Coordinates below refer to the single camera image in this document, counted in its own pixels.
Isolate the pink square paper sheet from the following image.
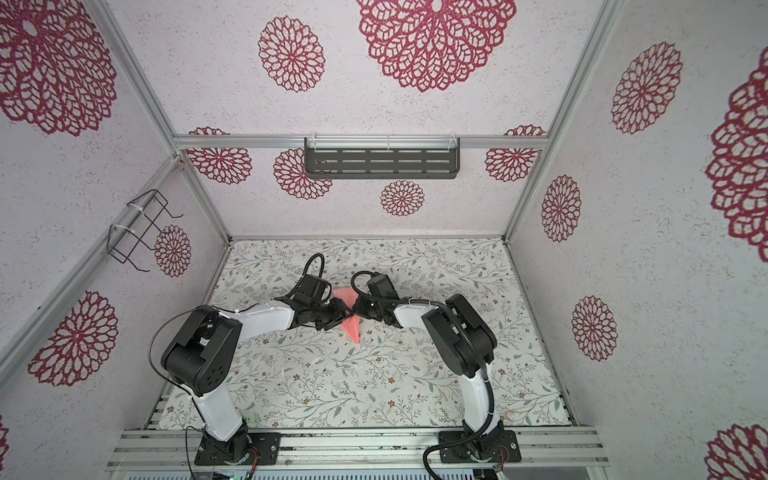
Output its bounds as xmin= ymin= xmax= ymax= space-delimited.
xmin=333 ymin=287 xmax=361 ymax=345

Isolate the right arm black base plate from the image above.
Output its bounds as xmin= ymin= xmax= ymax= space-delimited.
xmin=440 ymin=427 xmax=522 ymax=464

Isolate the dark grey slotted wall shelf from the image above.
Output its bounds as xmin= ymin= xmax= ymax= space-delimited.
xmin=304 ymin=137 xmax=461 ymax=180

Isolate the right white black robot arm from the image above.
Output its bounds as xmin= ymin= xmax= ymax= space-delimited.
xmin=353 ymin=294 xmax=500 ymax=438

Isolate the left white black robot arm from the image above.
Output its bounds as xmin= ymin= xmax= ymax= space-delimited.
xmin=161 ymin=297 xmax=352 ymax=442

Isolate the black wire wall rack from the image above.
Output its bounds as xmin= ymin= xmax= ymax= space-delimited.
xmin=106 ymin=189 xmax=183 ymax=273

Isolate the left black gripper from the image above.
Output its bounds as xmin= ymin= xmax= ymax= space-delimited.
xmin=311 ymin=296 xmax=354 ymax=331

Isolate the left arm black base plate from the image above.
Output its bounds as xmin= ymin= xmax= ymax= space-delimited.
xmin=194 ymin=431 xmax=282 ymax=466

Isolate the aluminium front rail base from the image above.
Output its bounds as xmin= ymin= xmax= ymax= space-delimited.
xmin=104 ymin=426 xmax=610 ymax=473

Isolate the right wrist camera with cable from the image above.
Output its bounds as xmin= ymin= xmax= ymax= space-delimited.
xmin=351 ymin=270 xmax=400 ymax=300

